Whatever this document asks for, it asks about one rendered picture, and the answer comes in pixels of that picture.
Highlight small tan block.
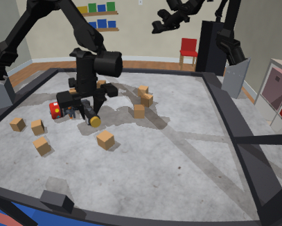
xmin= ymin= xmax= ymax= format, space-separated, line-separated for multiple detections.
xmin=141 ymin=94 xmax=153 ymax=107
xmin=134 ymin=105 xmax=145 ymax=119
xmin=69 ymin=88 xmax=77 ymax=94
xmin=33 ymin=137 xmax=51 ymax=156
xmin=10 ymin=118 xmax=26 ymax=132
xmin=97 ymin=80 xmax=106 ymax=89
xmin=31 ymin=119 xmax=44 ymax=136
xmin=96 ymin=130 xmax=115 ymax=150
xmin=138 ymin=85 xmax=148 ymax=97

